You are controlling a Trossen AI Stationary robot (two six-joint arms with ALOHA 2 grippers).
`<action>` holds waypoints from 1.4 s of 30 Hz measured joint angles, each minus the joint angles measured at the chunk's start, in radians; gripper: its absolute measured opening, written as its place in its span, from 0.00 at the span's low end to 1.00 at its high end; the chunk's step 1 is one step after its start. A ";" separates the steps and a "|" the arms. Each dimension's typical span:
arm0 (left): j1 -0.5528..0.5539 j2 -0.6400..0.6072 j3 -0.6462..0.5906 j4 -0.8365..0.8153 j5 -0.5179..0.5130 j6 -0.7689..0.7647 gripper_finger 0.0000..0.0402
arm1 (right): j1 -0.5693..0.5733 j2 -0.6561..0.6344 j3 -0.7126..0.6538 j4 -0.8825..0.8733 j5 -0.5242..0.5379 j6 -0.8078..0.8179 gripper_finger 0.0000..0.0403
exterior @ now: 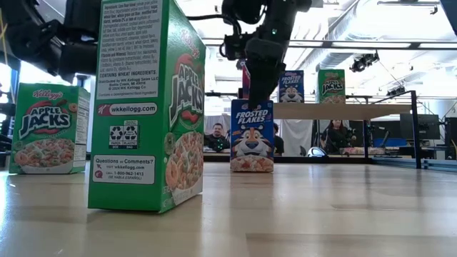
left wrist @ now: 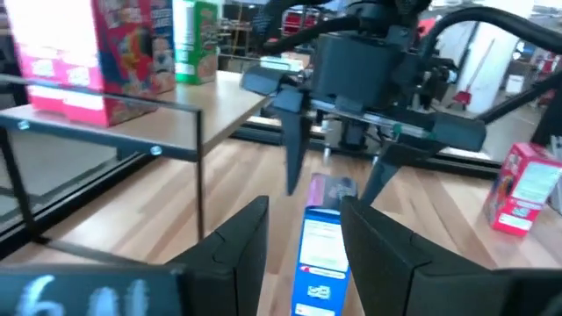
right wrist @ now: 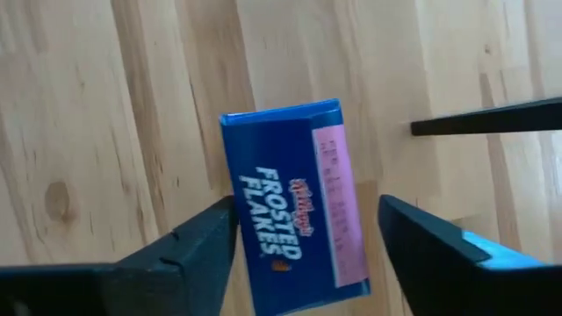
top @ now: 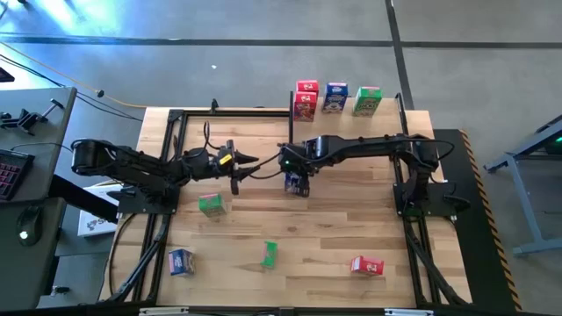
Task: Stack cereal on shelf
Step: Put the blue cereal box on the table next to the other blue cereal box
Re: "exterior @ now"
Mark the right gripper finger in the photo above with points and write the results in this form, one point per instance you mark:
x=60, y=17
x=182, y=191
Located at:
x=262, y=85

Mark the red Froot Loops cereal box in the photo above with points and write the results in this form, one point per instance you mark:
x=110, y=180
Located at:
x=245, y=84

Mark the blue Frosted Flakes cereal box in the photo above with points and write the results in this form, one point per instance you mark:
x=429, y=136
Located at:
x=291, y=89
x=251, y=142

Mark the green Apple Jacks cereal box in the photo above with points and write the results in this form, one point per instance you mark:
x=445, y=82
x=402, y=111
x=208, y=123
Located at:
x=331, y=87
x=46, y=118
x=143, y=142

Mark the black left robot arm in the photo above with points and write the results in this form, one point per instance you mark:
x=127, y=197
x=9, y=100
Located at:
x=32, y=39

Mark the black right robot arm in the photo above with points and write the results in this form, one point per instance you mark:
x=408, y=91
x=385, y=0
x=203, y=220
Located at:
x=278, y=21

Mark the black-framed wooden-top shelf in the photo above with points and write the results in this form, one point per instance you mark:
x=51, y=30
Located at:
x=339, y=111

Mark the black-framed large window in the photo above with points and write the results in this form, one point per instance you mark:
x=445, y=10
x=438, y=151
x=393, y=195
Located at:
x=35, y=73

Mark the grey hanging sheet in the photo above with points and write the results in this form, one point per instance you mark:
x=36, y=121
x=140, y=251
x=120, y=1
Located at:
x=225, y=120

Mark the person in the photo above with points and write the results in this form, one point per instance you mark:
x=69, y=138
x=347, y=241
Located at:
x=216, y=137
x=335, y=137
x=278, y=142

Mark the white hanging sheet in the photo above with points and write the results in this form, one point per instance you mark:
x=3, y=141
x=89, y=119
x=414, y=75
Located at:
x=296, y=135

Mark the black and white ball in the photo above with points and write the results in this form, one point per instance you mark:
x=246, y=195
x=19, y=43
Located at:
x=317, y=152

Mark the black ceiling spotlight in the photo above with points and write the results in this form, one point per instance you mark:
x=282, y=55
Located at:
x=364, y=61
x=396, y=91

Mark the blue bin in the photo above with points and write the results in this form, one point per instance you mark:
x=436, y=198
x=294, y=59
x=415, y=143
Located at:
x=389, y=142

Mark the dark computer monitor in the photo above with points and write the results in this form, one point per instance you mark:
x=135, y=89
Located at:
x=451, y=135
x=419, y=126

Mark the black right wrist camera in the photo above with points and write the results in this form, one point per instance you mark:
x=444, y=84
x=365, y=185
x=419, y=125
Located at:
x=232, y=46

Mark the black metal rig frame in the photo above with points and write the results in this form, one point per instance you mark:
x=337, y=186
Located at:
x=321, y=159

